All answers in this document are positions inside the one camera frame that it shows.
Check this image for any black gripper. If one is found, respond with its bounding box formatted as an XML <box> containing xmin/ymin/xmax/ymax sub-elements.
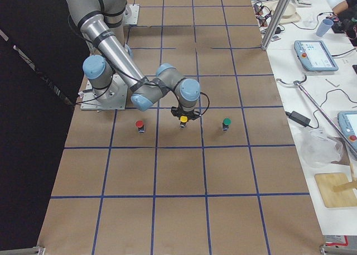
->
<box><xmin>171</xmin><ymin>106</ymin><xmax>201</xmax><ymax>121</ymax></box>

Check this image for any yellow push button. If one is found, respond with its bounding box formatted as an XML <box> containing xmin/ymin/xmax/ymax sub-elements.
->
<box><xmin>180</xmin><ymin>116</ymin><xmax>188</xmax><ymax>128</ymax></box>

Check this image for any red push button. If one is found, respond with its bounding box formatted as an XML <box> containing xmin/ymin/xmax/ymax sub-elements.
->
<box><xmin>135</xmin><ymin>120</ymin><xmax>146</xmax><ymax>133</ymax></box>

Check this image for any green push button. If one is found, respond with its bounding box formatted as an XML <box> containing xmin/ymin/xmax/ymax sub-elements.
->
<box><xmin>222</xmin><ymin>118</ymin><xmax>231</xmax><ymax>131</ymax></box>

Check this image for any black power adapter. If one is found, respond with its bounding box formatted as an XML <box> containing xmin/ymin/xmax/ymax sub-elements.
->
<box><xmin>288</xmin><ymin>111</ymin><xmax>311</xmax><ymax>127</ymax></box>

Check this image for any metal cane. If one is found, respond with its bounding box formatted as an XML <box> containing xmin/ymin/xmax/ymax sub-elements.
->
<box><xmin>276</xmin><ymin>74</ymin><xmax>356</xmax><ymax>158</ymax></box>

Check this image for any clear plastic bag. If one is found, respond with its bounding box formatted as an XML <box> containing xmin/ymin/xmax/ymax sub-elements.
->
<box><xmin>296</xmin><ymin>128</ymin><xmax>344</xmax><ymax>167</ymax></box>

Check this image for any beige tray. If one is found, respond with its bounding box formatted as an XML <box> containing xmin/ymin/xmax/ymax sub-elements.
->
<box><xmin>263</xmin><ymin>1</ymin><xmax>301</xmax><ymax>25</ymax></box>

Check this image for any far teach pendant tablet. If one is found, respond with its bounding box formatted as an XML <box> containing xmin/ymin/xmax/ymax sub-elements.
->
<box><xmin>293</xmin><ymin>40</ymin><xmax>339</xmax><ymax>71</ymax></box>

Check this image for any teach pendant tablet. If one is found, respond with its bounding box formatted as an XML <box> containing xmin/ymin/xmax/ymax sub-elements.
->
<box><xmin>337</xmin><ymin>111</ymin><xmax>356</xmax><ymax>151</ymax></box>
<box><xmin>293</xmin><ymin>40</ymin><xmax>339</xmax><ymax>71</ymax></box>

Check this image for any wooden board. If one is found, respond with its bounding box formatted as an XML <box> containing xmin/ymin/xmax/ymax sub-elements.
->
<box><xmin>315</xmin><ymin>172</ymin><xmax>356</xmax><ymax>208</ymax></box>

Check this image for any blue plastic cup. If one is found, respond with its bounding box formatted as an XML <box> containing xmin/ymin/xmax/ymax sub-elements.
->
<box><xmin>316</xmin><ymin>18</ymin><xmax>334</xmax><ymax>37</ymax></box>

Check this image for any near teach pendant tablet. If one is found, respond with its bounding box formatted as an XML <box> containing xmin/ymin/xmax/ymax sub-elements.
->
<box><xmin>337</xmin><ymin>111</ymin><xmax>356</xmax><ymax>151</ymax></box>

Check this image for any person at side table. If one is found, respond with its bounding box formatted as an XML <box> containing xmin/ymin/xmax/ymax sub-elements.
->
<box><xmin>332</xmin><ymin>0</ymin><xmax>356</xmax><ymax>47</ymax></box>

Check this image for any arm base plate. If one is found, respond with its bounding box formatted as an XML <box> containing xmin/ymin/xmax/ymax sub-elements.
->
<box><xmin>80</xmin><ymin>74</ymin><xmax>128</xmax><ymax>111</ymax></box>
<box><xmin>123</xmin><ymin>4</ymin><xmax>140</xmax><ymax>26</ymax></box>

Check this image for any aluminium frame post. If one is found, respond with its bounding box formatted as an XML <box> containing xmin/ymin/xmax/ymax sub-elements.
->
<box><xmin>261</xmin><ymin>0</ymin><xmax>290</xmax><ymax>51</ymax></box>

